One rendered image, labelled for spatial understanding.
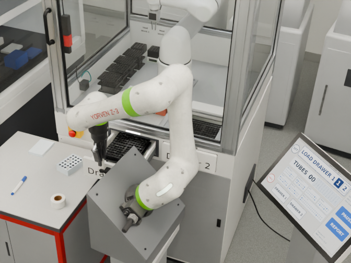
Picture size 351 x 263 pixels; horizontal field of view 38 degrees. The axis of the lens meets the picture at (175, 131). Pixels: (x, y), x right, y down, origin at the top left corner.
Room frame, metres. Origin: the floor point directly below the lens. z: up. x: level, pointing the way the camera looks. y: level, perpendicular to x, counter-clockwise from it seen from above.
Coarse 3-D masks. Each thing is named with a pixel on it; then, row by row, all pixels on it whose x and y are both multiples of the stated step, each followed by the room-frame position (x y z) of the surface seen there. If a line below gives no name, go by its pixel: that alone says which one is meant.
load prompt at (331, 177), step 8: (304, 152) 1.75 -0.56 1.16; (312, 152) 1.73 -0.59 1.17; (304, 160) 1.72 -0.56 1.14; (312, 160) 1.70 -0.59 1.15; (320, 160) 1.68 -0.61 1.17; (312, 168) 1.67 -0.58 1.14; (320, 168) 1.65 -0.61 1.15; (328, 168) 1.63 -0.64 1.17; (328, 176) 1.60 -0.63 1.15; (336, 176) 1.59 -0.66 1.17; (336, 184) 1.56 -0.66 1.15; (344, 184) 1.54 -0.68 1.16; (344, 192) 1.51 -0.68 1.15
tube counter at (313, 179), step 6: (312, 174) 1.65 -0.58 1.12; (312, 180) 1.63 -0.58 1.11; (318, 180) 1.61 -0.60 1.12; (318, 186) 1.59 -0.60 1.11; (324, 186) 1.58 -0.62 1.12; (324, 192) 1.56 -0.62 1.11; (330, 192) 1.54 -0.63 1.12; (330, 198) 1.52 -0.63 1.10; (336, 198) 1.51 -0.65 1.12; (336, 204) 1.49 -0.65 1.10
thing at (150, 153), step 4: (116, 132) 2.23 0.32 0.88; (112, 136) 2.18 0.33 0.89; (108, 140) 2.13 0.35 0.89; (112, 140) 2.18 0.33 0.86; (152, 140) 2.20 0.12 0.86; (108, 144) 2.13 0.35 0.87; (152, 144) 2.19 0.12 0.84; (148, 148) 2.16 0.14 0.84; (152, 148) 2.08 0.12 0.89; (148, 152) 2.04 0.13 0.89; (152, 152) 2.07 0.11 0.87; (92, 156) 1.99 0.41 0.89; (144, 156) 2.09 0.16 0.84; (148, 156) 2.03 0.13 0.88; (152, 156) 2.07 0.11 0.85; (104, 160) 2.04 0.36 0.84; (148, 160) 2.02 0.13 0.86
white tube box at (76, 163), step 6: (72, 156) 2.12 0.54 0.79; (78, 156) 2.11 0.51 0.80; (60, 162) 2.05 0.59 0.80; (66, 162) 2.06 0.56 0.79; (72, 162) 2.07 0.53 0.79; (78, 162) 2.06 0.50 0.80; (60, 168) 2.01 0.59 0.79; (72, 168) 2.01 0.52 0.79; (78, 168) 2.05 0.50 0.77; (66, 174) 1.99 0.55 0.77
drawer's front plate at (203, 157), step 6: (162, 144) 2.08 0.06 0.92; (168, 144) 2.08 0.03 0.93; (162, 150) 2.08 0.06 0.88; (168, 150) 2.07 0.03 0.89; (198, 150) 2.03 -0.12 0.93; (162, 156) 2.08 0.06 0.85; (168, 156) 2.07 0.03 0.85; (198, 156) 2.02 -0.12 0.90; (204, 156) 2.01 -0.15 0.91; (210, 156) 2.00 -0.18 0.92; (216, 156) 2.00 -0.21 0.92; (204, 162) 2.01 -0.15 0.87; (210, 162) 2.00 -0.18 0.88; (204, 168) 2.01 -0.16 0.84; (210, 168) 2.00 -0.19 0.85
